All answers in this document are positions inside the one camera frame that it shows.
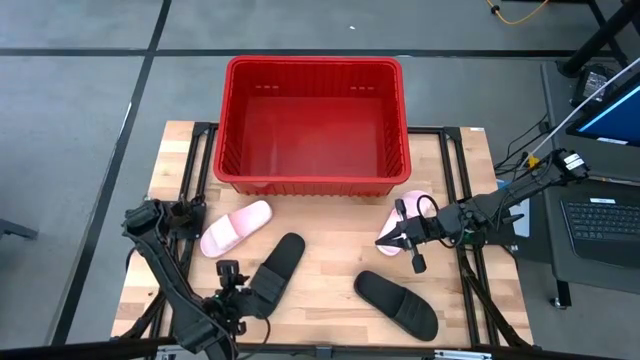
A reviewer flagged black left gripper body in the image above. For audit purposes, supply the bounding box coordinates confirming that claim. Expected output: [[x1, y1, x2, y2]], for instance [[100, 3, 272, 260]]
[[209, 259, 261, 335]]

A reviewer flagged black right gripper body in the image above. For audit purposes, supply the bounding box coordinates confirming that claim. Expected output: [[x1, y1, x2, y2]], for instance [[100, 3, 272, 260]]
[[394, 198, 474, 274]]

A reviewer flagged pink slide sandal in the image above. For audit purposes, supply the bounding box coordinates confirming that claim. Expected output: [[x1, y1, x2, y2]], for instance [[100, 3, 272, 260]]
[[375, 189, 436, 257], [199, 199, 274, 259]]

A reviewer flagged black slide sandal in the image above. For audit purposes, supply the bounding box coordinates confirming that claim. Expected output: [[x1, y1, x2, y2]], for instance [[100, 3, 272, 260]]
[[353, 270, 440, 343], [248, 232, 307, 319]]

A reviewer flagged red plastic bin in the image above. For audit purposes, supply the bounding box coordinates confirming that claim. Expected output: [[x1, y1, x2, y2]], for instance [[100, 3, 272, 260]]
[[213, 54, 413, 197]]

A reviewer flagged black laptop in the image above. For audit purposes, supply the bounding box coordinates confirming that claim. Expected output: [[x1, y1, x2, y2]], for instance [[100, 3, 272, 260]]
[[559, 197, 640, 269]]

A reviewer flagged dark grey desk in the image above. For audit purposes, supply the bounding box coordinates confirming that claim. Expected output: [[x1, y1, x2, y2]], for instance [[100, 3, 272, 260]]
[[539, 59, 640, 296]]

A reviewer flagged black computer monitor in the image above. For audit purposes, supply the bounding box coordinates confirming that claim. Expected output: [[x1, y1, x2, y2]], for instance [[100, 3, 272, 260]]
[[565, 74, 640, 149]]

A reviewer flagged black power adapter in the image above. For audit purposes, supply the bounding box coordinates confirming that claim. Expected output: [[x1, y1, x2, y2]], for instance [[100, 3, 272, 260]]
[[572, 64, 619, 106]]

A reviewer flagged grey furniture foot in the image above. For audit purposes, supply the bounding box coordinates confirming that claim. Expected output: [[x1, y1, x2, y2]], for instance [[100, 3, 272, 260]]
[[0, 218, 39, 241]]

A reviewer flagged black tripod stand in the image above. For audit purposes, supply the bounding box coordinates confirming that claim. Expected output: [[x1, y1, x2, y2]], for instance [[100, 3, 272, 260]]
[[557, 0, 640, 79]]

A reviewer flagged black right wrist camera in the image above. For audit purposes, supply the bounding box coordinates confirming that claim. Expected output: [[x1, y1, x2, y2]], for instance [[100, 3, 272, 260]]
[[439, 202, 469, 227]]

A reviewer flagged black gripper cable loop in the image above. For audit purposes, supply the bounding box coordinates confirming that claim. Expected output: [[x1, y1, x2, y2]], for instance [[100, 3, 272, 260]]
[[416, 194, 441, 221]]

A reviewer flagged black aluminium frame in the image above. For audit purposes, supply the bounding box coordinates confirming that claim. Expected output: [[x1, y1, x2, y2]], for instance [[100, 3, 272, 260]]
[[0, 121, 640, 360]]

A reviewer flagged white cable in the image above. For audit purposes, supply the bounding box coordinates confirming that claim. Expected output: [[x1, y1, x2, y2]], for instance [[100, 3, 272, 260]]
[[524, 57, 640, 162]]

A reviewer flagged yellow cable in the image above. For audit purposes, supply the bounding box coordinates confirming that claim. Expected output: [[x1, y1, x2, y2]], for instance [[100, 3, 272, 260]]
[[484, 0, 551, 26]]

